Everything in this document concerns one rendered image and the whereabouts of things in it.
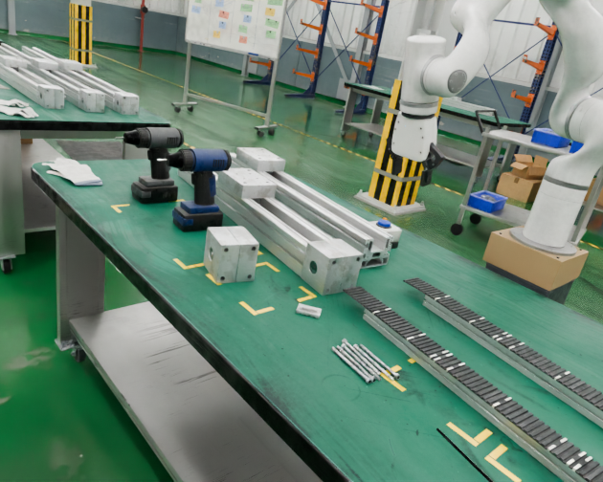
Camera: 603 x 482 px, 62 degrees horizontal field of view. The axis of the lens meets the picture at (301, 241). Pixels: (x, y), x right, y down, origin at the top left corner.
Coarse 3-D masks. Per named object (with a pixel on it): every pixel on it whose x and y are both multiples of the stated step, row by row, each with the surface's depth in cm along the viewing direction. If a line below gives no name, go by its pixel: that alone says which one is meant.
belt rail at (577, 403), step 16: (432, 304) 117; (448, 320) 113; (464, 320) 109; (480, 336) 106; (496, 352) 103; (512, 352) 100; (528, 368) 98; (544, 384) 95; (560, 384) 93; (576, 400) 90; (592, 416) 88
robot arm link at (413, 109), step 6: (402, 102) 112; (408, 102) 110; (402, 108) 112; (408, 108) 111; (414, 108) 110; (420, 108) 110; (426, 108) 110; (432, 108) 110; (414, 114) 110; (420, 114) 110; (426, 114) 110
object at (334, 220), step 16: (272, 176) 167; (288, 176) 171; (288, 192) 156; (304, 192) 161; (304, 208) 149; (320, 208) 144; (336, 208) 149; (320, 224) 144; (336, 224) 138; (352, 224) 143; (368, 224) 140; (352, 240) 133; (368, 240) 129; (384, 240) 133; (368, 256) 132; (384, 256) 135
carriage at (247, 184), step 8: (232, 168) 153; (240, 168) 154; (248, 168) 156; (224, 176) 148; (232, 176) 145; (240, 176) 147; (248, 176) 148; (256, 176) 149; (224, 184) 148; (232, 184) 144; (240, 184) 140; (248, 184) 141; (256, 184) 142; (264, 184) 144; (272, 184) 145; (240, 192) 140; (248, 192) 141; (256, 192) 142; (264, 192) 144; (272, 192) 145; (256, 200) 145
